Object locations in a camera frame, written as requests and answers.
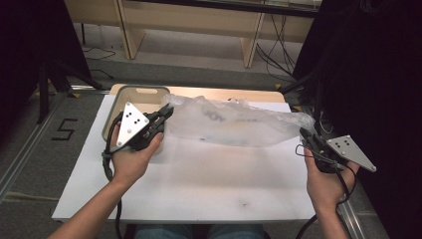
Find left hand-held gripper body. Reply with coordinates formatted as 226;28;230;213
110;102;165;150

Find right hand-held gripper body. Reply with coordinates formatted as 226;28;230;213
305;133;377;174

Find beige bin with grey rim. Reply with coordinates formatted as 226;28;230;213
102;85;171;155

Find clear smiley plastic bag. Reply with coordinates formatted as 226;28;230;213
161;94;317;148

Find person's left hand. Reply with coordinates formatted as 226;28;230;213
110;132;164;187

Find person's right hand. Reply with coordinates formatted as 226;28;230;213
304;148;360;213

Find black metal stand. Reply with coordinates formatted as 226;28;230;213
278;71;324;135

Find black curtain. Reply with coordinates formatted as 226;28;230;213
292;0;422;239
0;0;94;140

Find wooden table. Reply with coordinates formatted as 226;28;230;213
108;83;287;104

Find white board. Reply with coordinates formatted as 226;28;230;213
52;94;317;223

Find wooden shelf unit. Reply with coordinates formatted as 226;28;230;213
65;0;322;69

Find black tripod stand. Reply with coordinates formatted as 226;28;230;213
36;59;104;124

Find person's blue jeans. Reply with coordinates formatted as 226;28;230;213
133;223;263;239

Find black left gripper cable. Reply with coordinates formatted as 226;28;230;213
102;113;124;239

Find metal floor rail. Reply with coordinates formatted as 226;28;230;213
298;106;367;239
0;93;68;203

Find thin black floor cable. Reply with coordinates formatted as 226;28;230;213
83;46;117;81

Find black floor cables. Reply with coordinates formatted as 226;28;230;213
255;13;300;81

